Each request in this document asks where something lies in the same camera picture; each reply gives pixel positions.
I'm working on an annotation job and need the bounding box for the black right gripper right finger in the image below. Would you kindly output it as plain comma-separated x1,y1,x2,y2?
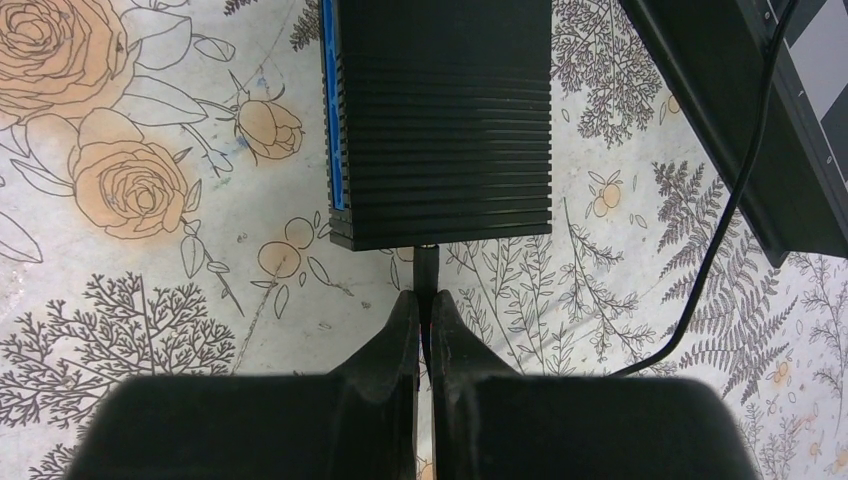
430,291,756,479

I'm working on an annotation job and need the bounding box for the black power adapter with cable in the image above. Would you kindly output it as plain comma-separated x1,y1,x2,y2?
421,1,802,380

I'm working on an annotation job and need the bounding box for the small black network switch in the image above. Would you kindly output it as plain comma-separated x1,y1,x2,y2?
320,1,552,251

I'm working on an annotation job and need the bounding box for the black white checkerboard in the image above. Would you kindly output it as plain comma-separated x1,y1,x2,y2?
623,0,847,267

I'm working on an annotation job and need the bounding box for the floral patterned table mat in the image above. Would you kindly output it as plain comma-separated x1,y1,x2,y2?
1,1,847,479

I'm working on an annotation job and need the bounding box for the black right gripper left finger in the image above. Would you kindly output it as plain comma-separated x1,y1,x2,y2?
67,291,419,479

